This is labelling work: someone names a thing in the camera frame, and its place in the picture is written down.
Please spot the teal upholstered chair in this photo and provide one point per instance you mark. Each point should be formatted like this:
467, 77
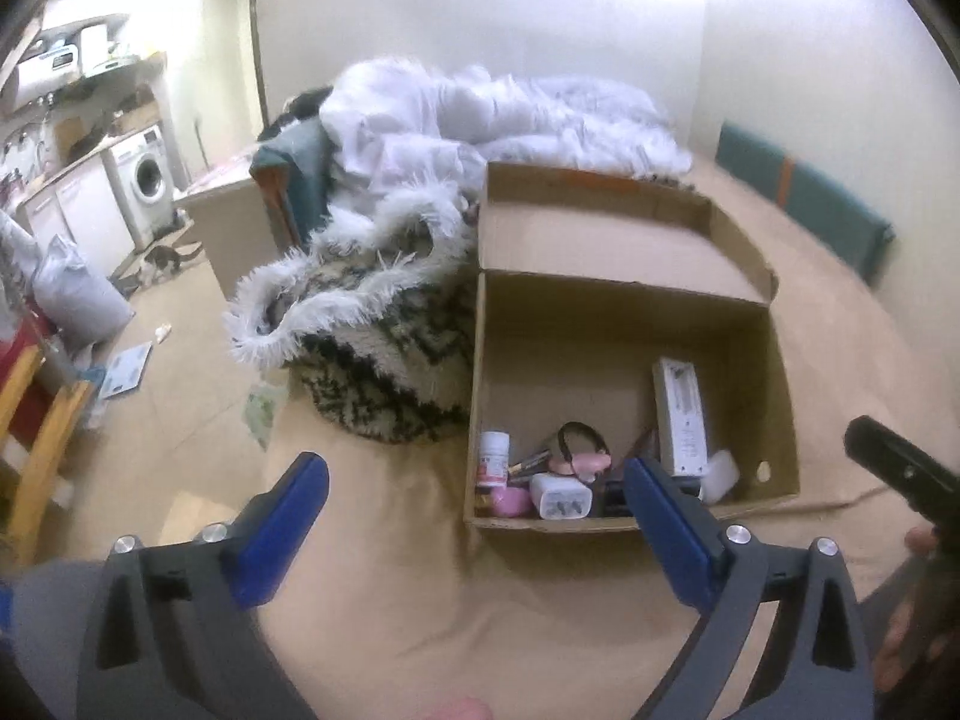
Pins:
300, 165

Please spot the white plug charger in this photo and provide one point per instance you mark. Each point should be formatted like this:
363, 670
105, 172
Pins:
559, 499

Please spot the pale green packet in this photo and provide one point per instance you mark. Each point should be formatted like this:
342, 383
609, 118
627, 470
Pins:
266, 416

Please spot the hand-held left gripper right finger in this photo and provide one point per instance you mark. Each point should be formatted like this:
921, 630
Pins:
671, 532

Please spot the person's left hand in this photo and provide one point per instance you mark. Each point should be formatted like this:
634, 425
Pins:
461, 711

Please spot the white hanging cloth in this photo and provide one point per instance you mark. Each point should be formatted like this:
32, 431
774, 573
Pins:
15, 262

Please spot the red cloth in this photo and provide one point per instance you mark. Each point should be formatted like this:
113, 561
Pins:
26, 405

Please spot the beige bedside table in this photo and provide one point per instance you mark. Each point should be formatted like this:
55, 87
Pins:
225, 232

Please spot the pink toy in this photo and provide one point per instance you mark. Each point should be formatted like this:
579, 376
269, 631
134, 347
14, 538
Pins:
592, 460

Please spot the shaggy patterned blanket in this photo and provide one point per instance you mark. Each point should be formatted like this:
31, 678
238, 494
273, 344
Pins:
375, 375

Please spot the white washing machine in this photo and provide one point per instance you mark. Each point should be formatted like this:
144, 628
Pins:
146, 180

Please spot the brown cardboard box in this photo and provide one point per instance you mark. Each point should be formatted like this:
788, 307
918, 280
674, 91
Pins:
615, 360

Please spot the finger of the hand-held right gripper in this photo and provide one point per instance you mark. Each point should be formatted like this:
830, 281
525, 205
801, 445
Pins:
900, 472

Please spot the white labelled pill bottle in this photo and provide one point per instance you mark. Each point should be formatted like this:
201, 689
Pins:
493, 461

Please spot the pink bottle with gold cap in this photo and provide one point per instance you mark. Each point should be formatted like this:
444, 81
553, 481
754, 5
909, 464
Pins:
514, 501

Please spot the white oval case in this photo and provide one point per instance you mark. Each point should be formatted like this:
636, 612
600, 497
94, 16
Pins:
721, 474

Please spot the pale plastic bag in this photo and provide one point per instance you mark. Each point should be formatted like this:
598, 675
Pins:
75, 300

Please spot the pale rectangular box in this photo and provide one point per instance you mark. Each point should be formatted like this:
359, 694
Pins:
679, 420

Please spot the person's right hand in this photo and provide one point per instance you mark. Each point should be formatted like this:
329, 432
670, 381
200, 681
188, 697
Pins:
911, 637

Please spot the yellow wooden chair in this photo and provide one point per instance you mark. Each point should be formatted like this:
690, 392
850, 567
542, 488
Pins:
45, 450

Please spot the teal cushion with orange stripe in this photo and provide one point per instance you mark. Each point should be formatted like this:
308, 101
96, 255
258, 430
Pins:
810, 195

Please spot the grey cat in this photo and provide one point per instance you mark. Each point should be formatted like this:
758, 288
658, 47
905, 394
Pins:
161, 261

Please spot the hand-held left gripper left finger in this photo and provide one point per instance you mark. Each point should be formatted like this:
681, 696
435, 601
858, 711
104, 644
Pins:
277, 532

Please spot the white range hood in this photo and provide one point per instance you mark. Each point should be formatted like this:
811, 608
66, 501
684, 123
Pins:
94, 45

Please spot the white water heater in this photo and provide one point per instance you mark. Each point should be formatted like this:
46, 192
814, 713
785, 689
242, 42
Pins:
45, 67

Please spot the white kitchen cabinet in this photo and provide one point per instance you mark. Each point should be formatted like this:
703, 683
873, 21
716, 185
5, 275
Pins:
82, 217

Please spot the white duvet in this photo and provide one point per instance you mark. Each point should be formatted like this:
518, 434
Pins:
487, 120

